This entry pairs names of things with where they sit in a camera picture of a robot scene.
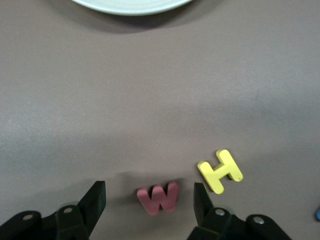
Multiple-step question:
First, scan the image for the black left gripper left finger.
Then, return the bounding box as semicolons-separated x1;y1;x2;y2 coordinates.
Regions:
0;180;107;240

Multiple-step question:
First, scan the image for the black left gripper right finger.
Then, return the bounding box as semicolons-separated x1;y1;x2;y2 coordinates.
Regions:
187;182;292;240

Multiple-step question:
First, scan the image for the yellow uppercase H foam letter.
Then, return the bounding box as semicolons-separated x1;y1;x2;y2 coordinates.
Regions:
197;149;244;195

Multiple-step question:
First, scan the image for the pink lowercase w foam letter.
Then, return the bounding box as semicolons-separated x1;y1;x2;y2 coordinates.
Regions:
136;181;180;216

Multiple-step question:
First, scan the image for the beige plate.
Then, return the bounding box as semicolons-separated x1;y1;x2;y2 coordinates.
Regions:
71;0;195;16

